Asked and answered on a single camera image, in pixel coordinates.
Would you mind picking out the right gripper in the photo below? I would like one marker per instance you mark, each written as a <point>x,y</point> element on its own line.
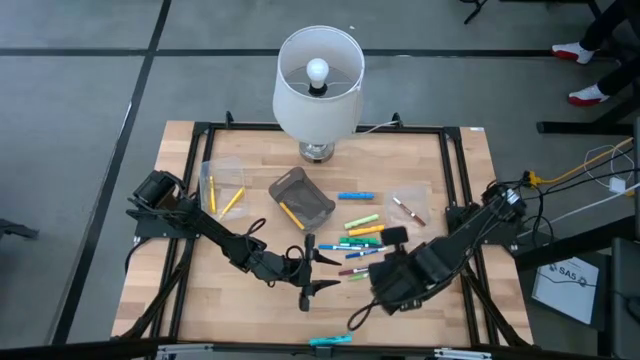
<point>400,280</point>

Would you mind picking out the black slanted metal bar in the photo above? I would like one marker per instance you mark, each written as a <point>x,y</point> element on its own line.
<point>575,245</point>

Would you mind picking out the grey translucent plastic bin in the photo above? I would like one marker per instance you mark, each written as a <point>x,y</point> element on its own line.
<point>310,192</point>

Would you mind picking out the person's leg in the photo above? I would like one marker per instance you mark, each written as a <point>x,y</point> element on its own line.
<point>605,27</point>
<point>622,75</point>

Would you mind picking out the white printed paper sheet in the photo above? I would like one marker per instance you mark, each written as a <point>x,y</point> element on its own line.
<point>565,295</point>

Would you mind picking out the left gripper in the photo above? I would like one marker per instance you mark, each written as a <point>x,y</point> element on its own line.
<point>280,267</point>

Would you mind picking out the silver metal bracket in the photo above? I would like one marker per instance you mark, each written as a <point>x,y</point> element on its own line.
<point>462,354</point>
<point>185,350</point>

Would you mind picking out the white power adapter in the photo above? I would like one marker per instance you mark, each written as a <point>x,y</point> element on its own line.
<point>617,185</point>

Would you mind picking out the black crossbar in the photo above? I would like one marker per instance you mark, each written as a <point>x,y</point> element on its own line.
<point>75,350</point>

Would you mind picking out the clear plastic bin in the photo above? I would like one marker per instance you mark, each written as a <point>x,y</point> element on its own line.
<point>225,170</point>
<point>417,194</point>

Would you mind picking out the dark furniture foot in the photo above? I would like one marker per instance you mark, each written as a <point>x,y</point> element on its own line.
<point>15,229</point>

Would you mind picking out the black furniture foot bar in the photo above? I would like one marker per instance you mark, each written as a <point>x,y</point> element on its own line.
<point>580,128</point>

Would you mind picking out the teal highlighter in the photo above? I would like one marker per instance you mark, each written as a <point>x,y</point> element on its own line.
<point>330,340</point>

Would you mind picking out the white light bulb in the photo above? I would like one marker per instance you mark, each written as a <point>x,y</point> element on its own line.
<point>317,70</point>

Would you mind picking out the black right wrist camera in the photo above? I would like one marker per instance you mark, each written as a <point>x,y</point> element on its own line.
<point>395,235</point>

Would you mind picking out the blue thin marker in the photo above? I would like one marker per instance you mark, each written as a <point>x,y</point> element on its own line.
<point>375,245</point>
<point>332,247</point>
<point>367,252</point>

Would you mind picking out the purple thin marker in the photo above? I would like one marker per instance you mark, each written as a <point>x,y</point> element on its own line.
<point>350,272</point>

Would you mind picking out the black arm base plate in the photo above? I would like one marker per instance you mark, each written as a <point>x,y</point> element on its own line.
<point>505,237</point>
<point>165,231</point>

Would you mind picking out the person's red white shoe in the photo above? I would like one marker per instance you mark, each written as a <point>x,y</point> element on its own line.
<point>572,51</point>
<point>587,95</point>

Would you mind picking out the yellow highlighter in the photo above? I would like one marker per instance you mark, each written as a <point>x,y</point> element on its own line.
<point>291,216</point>
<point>367,230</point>

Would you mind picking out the green thin marker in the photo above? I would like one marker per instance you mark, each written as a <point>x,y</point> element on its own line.
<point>358,277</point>

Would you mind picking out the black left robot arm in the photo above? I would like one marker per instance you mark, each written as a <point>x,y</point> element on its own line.
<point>210,229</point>

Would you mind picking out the white shade table lamp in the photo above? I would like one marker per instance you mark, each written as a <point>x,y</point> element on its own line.
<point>315,115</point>

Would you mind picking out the blue highlighter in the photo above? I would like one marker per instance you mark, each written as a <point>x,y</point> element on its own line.
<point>356,196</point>

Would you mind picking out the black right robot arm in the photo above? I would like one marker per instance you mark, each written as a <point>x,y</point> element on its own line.
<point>465,235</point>

